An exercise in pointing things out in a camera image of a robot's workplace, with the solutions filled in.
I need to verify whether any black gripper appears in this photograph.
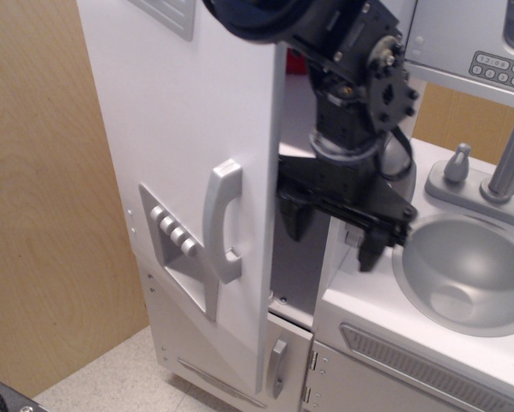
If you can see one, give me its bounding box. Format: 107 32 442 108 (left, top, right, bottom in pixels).
275 143 419 273

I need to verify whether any silver fridge door handle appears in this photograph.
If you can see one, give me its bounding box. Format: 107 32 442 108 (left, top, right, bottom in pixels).
203 159 243 284

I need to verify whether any white toy fridge door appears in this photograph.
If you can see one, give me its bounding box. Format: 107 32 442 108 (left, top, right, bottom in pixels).
76 0 288 395

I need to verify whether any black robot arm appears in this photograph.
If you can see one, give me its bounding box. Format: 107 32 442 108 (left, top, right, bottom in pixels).
206 1 418 272

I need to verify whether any silver toy telephone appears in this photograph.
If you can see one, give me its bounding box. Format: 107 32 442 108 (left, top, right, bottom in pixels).
360 136 418 247

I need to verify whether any white lower freezer door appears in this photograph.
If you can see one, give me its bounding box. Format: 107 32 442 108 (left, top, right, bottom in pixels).
138 252 314 412

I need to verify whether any white toy kitchen cabinet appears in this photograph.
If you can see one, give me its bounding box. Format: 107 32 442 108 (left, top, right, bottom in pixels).
272 142 514 411

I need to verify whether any silver toy sink bowl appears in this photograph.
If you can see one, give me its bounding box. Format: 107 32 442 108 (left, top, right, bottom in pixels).
392 215 514 337

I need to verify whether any silver faucet knob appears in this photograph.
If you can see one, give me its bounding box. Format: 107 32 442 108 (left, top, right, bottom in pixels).
444 142 471 184

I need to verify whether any silver ice dispenser panel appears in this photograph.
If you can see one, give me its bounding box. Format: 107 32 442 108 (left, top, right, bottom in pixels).
139 184 219 322

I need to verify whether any silver oven vent panel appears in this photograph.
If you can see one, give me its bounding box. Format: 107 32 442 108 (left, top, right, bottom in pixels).
339 323 514 411

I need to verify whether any red toy chili pepper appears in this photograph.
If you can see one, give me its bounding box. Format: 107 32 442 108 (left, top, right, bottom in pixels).
286 48 307 76

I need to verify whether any silver toy faucet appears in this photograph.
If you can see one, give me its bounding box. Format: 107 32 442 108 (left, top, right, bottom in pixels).
480 127 514 203

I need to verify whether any toy microwave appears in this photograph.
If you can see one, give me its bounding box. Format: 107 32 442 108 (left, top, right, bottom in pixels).
406 0 514 90

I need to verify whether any dark object bottom left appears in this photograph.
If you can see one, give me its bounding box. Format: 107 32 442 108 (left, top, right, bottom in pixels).
0 382 45 412

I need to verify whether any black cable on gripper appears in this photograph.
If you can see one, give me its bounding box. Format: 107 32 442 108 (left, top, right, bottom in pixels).
378 126 414 180

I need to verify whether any silver freezer door handle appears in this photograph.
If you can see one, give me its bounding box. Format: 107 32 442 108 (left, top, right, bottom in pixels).
266 339 287 399

